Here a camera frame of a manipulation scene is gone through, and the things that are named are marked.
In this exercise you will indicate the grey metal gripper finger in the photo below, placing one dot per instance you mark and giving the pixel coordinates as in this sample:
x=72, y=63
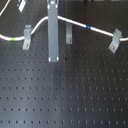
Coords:
x=53, y=47

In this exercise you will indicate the white tag top left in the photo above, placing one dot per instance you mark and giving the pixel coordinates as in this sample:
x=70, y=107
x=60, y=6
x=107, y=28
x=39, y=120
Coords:
x=22, y=5

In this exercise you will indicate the middle grey cable clip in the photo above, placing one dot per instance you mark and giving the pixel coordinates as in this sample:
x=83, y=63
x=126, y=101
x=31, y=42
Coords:
x=68, y=33

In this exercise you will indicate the grey cable clip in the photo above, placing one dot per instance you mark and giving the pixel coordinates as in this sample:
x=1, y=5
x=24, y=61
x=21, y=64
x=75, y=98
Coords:
x=68, y=33
x=117, y=35
x=27, y=37

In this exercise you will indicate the left grey cable clip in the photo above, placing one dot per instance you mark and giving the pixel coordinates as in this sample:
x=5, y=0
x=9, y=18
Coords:
x=27, y=37

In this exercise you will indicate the right grey cable clip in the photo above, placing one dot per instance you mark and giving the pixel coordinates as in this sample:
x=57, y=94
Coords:
x=117, y=35

